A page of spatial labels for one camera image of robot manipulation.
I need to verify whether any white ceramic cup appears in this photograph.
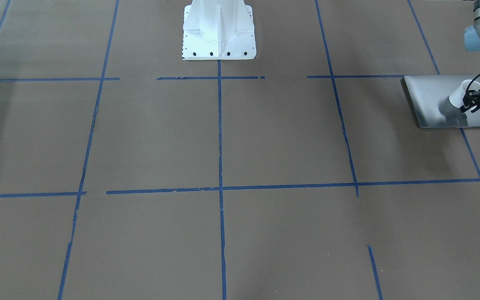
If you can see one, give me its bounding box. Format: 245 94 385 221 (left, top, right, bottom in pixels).
448 79 480 112

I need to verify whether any grey closed laptop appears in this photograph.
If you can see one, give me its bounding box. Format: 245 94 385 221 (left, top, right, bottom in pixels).
402 75 480 128

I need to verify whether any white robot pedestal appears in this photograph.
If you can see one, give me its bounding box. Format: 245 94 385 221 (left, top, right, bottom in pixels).
181 0 257 60

